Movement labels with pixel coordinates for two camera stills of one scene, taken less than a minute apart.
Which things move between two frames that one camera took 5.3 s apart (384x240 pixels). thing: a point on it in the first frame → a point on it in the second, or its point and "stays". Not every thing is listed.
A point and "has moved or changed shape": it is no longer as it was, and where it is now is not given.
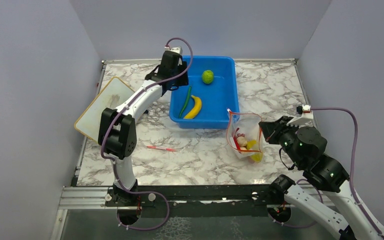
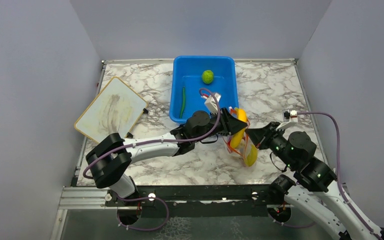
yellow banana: [196, 109] → [237, 137]
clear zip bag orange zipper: [244, 136] has moved or changed shape
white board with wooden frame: [113, 94] stays
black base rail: [225, 200] stays
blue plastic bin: [212, 91] stays
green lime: [207, 76] stays
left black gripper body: [179, 76] → [221, 125]
